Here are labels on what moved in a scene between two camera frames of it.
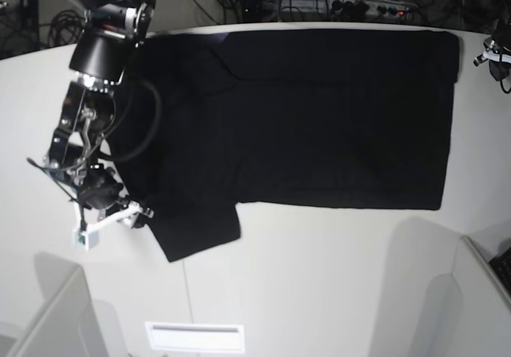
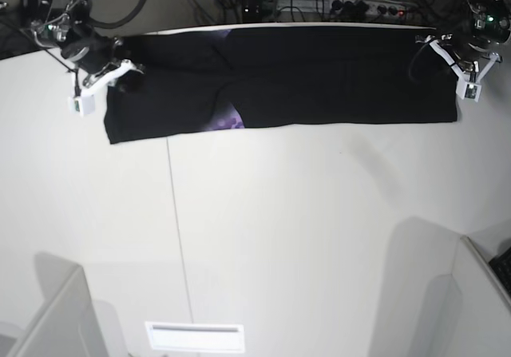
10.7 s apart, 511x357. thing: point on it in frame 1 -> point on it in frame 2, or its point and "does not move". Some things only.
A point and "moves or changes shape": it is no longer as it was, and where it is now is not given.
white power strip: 343,7 does not move
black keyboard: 501,264 does not move
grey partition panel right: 469,309 does not move
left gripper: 101,189 -> 100,57
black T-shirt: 354,118 moves or changes shape
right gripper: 498,53 -> 460,54
